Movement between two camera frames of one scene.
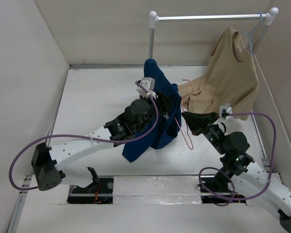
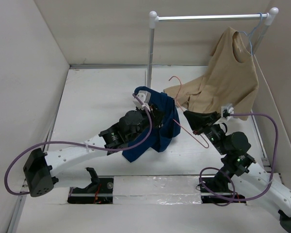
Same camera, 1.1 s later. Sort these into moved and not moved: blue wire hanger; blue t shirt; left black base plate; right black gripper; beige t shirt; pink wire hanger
Moved: blue t shirt; pink wire hanger
Not moved: right black gripper; left black base plate; beige t shirt; blue wire hanger
